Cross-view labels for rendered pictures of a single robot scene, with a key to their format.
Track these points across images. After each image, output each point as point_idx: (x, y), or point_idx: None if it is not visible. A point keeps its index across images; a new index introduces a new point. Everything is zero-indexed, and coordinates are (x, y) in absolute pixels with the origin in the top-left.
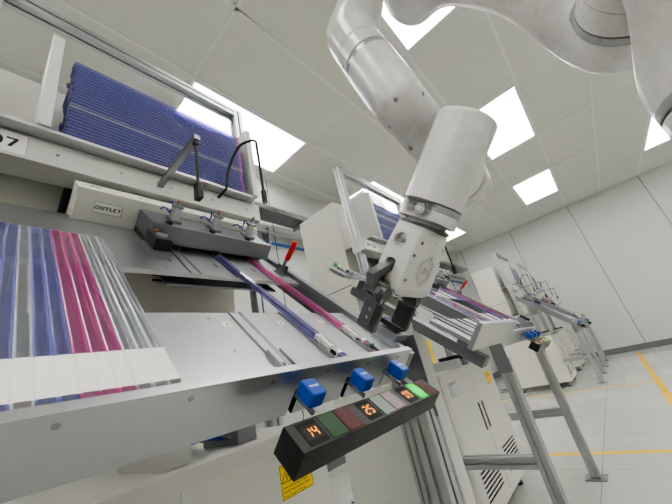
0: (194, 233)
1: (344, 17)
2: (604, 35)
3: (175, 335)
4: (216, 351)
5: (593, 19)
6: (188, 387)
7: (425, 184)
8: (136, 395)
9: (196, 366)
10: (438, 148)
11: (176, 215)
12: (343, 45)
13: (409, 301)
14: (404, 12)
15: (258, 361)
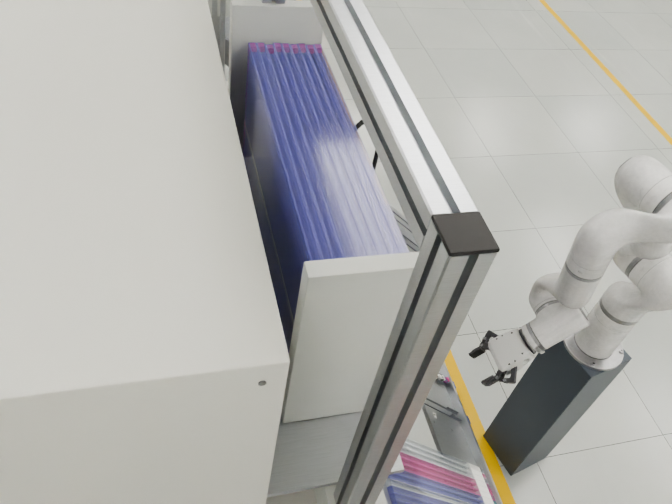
0: None
1: (612, 255)
2: (629, 278)
3: (452, 450)
4: (455, 439)
5: (634, 280)
6: (488, 469)
7: (551, 344)
8: (495, 486)
9: (465, 455)
10: (568, 335)
11: None
12: (594, 271)
13: (484, 349)
14: (623, 198)
15: (454, 425)
